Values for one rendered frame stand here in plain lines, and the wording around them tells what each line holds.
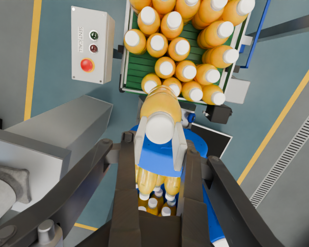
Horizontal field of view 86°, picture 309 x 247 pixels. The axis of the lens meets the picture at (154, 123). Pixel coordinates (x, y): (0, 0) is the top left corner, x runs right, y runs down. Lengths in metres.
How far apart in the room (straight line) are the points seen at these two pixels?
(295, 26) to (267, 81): 1.23
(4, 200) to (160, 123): 0.73
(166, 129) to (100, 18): 0.43
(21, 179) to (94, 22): 0.66
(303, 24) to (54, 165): 0.99
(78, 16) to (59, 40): 1.28
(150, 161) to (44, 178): 0.51
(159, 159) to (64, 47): 1.55
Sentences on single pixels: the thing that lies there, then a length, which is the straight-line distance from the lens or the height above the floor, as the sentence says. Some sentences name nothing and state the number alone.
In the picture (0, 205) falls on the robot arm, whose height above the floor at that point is 1.19.
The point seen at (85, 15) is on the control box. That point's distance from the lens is 0.59.
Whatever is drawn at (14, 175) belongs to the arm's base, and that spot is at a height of 1.09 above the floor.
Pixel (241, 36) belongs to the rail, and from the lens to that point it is 0.73.
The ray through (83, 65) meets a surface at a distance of 0.57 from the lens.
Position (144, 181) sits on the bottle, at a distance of 0.62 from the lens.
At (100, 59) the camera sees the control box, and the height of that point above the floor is 1.10.
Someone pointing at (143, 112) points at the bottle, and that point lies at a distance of 0.26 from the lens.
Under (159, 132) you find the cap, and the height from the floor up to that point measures 1.43.
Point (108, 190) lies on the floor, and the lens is 2.29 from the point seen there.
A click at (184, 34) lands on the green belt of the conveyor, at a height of 0.90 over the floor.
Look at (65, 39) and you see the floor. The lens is 1.84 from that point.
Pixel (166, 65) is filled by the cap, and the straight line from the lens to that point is 0.52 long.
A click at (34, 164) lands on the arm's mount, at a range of 0.84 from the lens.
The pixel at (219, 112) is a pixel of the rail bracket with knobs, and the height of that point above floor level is 1.00.
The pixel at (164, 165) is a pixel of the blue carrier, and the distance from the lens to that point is 0.49.
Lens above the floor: 1.64
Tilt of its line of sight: 70 degrees down
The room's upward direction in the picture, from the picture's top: 178 degrees counter-clockwise
